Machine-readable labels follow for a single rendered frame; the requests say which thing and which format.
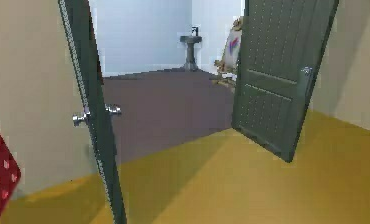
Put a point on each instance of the silver door knob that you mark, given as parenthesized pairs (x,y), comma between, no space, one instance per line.
(79,118)
(113,109)

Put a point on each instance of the wooden easel with painting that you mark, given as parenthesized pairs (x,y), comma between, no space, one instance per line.
(230,50)

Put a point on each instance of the dark green room door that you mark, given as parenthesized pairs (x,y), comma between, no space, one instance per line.
(276,76)
(93,100)

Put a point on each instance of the red white dotted cloth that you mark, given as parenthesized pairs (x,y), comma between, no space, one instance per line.
(3,173)

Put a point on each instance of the grey pedestal sink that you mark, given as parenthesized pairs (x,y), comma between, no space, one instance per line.
(190,50)

